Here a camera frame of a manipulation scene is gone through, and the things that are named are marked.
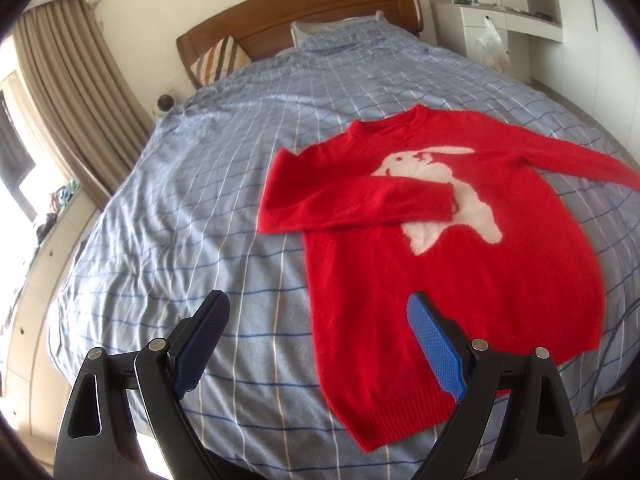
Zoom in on striped pillow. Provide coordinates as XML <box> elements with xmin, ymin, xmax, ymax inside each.
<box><xmin>196</xmin><ymin>35</ymin><xmax>251</xmax><ymax>88</ymax></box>

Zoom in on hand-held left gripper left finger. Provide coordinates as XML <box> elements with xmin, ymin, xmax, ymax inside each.
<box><xmin>52</xmin><ymin>290</ymin><xmax>231</xmax><ymax>480</ymax></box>

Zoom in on red sweater with white print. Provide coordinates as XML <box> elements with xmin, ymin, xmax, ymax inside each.
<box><xmin>257</xmin><ymin>104</ymin><xmax>640</xmax><ymax>451</ymax></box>

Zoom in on wooden headboard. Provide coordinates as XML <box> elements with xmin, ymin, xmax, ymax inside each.
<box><xmin>176</xmin><ymin>0</ymin><xmax>425</xmax><ymax>91</ymax></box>

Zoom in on beige curtain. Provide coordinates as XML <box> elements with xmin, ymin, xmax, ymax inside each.
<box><xmin>12</xmin><ymin>0</ymin><xmax>156</xmax><ymax>211</ymax></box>

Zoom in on white pillow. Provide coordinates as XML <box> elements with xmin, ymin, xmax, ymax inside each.
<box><xmin>290</xmin><ymin>10</ymin><xmax>386</xmax><ymax>48</ymax></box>

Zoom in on white wardrobe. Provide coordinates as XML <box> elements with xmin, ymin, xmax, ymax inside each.
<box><xmin>530</xmin><ymin>0</ymin><xmax>640</xmax><ymax>126</ymax></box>

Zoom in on blue plaid bed cover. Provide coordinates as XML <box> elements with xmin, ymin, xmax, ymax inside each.
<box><xmin>47</xmin><ymin>12</ymin><xmax>640</xmax><ymax>480</ymax></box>

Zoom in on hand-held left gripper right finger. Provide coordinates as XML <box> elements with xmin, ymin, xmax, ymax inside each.
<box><xmin>406</xmin><ymin>291</ymin><xmax>583</xmax><ymax>480</ymax></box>

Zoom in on white desk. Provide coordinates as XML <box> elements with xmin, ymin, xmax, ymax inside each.
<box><xmin>430</xmin><ymin>0</ymin><xmax>566</xmax><ymax>86</ymax></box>

